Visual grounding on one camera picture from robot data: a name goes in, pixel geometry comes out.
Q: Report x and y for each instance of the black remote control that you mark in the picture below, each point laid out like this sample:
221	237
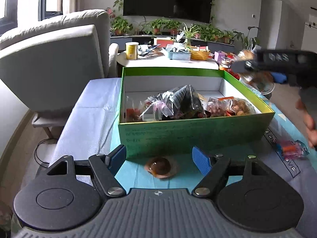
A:
148	50

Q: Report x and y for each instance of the row of potted plants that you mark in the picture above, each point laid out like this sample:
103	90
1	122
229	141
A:
158	26

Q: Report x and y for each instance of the red flower plant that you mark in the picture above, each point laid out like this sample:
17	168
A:
110	12

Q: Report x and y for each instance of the clear brown snack packet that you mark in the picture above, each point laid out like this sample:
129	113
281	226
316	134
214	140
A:
219	106

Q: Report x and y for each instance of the spider plant in vase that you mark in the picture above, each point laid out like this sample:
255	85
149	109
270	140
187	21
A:
189	33

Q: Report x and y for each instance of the person's right hand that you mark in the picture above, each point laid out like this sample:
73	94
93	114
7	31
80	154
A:
312	133

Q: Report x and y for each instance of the clear sausage snack packet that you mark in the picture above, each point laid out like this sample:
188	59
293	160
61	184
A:
289	149

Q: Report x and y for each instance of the orange white box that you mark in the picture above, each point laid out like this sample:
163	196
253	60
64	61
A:
163	42

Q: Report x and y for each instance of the clear dark snack packet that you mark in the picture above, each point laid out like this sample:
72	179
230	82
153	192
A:
166	101

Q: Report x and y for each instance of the white quilted cloth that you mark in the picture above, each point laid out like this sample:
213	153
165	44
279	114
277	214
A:
86	116

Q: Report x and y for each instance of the green cardboard box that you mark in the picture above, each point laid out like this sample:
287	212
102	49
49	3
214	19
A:
185	138

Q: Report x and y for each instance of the black snack packet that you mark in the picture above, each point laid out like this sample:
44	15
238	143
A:
192	101

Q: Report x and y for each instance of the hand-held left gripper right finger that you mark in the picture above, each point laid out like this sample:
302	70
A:
201	160

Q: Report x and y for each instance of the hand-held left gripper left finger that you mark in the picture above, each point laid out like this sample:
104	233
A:
117	157

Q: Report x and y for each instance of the grey fabric armchair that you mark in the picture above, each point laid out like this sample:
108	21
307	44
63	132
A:
49	62

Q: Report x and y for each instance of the yellow can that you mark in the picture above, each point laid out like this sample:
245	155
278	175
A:
131	51

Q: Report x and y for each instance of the red snack packet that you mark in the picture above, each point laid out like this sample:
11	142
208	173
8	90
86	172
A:
131	114

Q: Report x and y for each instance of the blue plastic basket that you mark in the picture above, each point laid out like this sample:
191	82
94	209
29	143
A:
177	54

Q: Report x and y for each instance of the glass mug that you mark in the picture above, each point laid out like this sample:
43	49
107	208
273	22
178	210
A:
260	86

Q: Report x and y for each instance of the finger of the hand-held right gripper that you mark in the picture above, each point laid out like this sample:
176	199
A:
279	78
244	65

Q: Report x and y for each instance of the braised egg packet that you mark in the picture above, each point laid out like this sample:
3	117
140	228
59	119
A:
159	166

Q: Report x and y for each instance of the tall leafy floor plant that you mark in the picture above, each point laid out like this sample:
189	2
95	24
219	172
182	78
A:
247	38

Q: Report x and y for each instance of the yellow wicker basket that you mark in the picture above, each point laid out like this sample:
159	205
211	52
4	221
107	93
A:
200	54

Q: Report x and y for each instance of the dark television console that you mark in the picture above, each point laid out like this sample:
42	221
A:
138	37

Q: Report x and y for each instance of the round white coffee table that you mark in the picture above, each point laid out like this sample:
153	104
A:
153	62

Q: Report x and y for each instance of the camouflage patterned clothing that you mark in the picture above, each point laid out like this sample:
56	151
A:
5	220

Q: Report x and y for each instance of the clear nut snack packet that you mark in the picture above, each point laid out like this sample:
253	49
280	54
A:
242	106

